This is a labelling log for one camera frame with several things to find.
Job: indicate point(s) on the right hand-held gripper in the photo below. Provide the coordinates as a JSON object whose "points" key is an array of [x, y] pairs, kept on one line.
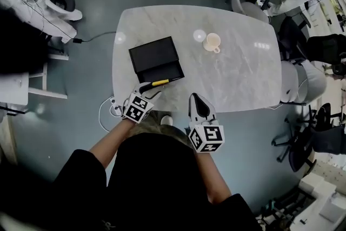
{"points": [[211, 135]]}

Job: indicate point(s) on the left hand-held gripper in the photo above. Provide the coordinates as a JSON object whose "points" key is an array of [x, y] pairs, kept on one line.
{"points": [[136, 109]]}

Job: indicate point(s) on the black drawer box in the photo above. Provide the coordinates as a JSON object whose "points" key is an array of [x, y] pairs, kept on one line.
{"points": [[152, 55]]}

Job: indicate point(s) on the person's left forearm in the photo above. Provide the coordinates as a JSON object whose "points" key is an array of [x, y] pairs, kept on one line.
{"points": [[110, 143]]}

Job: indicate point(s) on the person's right forearm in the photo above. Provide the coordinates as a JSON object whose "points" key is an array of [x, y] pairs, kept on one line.
{"points": [[215, 178]]}

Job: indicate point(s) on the person's white shoe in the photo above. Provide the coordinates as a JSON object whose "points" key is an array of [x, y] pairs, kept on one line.
{"points": [[167, 120]]}

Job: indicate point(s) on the white power strip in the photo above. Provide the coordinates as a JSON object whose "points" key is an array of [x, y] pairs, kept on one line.
{"points": [[114, 106]]}

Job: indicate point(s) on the grey marble table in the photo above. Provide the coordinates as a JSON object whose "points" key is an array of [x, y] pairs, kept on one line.
{"points": [[229, 75]]}

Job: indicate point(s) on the white cup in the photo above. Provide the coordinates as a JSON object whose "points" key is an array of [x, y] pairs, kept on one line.
{"points": [[212, 42]]}

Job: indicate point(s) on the person's black clothing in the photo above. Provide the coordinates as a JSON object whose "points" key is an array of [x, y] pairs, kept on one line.
{"points": [[156, 175]]}

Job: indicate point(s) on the black office chair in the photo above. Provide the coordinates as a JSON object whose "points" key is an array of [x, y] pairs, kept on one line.
{"points": [[327, 48], [290, 35], [324, 138]]}

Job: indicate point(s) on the white table with wooden legs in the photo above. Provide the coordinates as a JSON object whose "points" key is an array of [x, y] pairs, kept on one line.
{"points": [[16, 89]]}

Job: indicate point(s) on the white foam packaging block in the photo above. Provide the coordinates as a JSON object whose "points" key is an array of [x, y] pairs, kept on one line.
{"points": [[324, 197]]}

